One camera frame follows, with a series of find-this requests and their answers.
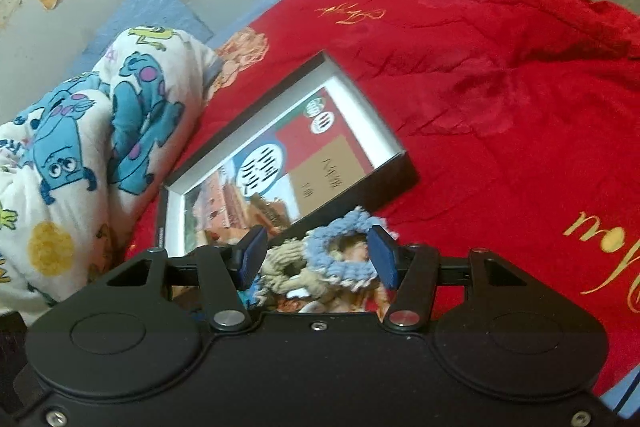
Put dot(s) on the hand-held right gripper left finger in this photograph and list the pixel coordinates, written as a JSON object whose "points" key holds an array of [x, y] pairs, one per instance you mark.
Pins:
{"points": [[252, 254]]}

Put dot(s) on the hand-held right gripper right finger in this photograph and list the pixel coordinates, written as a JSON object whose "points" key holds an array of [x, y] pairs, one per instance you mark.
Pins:
{"points": [[382, 257]]}

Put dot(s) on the blue crochet scrunchie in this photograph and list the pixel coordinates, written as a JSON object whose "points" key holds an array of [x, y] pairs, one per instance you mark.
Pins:
{"points": [[325, 239]]}

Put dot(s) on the black shallow cardboard box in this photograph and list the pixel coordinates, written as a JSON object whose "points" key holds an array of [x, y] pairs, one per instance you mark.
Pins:
{"points": [[395, 179]]}

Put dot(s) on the printed card in box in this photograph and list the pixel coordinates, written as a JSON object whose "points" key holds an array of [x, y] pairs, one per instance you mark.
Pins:
{"points": [[300, 157]]}

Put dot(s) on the red printed blanket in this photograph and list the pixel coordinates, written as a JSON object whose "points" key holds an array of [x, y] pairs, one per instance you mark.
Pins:
{"points": [[500, 107]]}

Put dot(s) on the cartoon monster printed quilt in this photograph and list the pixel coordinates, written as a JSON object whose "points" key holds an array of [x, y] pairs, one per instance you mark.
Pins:
{"points": [[75, 157]]}

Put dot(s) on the blue bed sheet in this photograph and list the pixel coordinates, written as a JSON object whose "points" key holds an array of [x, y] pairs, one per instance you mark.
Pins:
{"points": [[160, 7]]}

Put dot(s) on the white blue striped cloth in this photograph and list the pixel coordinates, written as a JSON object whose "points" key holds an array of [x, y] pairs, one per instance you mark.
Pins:
{"points": [[622, 389]]}

